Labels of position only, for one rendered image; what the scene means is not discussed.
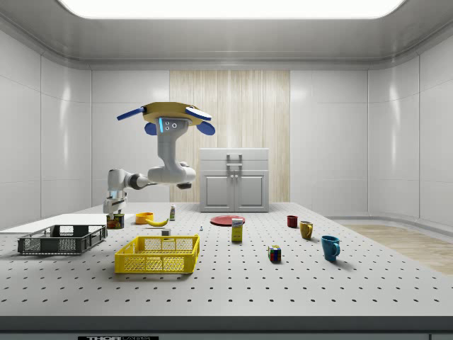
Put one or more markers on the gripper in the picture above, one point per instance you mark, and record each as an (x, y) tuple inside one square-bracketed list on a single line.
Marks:
[(115, 204)]

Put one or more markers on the flat-sided can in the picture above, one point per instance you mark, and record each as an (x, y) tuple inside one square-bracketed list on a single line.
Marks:
[(115, 222)]

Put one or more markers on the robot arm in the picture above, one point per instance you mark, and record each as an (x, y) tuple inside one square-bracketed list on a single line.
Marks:
[(166, 152)]

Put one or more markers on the yellow bowl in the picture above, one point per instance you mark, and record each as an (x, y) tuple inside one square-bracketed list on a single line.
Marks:
[(141, 217)]

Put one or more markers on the banana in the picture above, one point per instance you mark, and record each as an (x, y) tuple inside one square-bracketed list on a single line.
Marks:
[(157, 223)]

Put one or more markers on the grey cube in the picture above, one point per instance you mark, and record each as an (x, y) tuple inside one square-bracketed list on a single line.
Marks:
[(165, 232)]

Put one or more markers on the small white bottle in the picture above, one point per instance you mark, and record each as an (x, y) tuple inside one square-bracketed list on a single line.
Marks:
[(172, 213)]

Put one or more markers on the dark grey basket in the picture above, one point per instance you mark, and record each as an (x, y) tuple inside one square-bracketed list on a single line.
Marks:
[(70, 244)]

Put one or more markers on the yellow basket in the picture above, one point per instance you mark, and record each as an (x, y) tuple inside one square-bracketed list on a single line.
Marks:
[(155, 263)]

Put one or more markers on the red plate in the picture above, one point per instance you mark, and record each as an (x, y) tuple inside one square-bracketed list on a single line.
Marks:
[(223, 221)]

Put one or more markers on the white cabinet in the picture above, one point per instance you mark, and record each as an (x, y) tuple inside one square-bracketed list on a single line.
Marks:
[(233, 191)]

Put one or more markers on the yellow box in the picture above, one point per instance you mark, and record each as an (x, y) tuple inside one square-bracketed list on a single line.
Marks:
[(237, 232)]

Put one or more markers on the puzzle cube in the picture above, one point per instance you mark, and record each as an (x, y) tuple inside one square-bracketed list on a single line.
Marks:
[(274, 254)]

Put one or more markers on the red mug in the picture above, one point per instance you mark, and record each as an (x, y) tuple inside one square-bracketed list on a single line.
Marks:
[(291, 221)]

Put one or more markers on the yellow mug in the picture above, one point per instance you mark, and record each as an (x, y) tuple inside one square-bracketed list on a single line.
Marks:
[(305, 230)]

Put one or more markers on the blue mug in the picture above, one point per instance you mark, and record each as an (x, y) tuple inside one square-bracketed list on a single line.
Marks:
[(329, 248)]

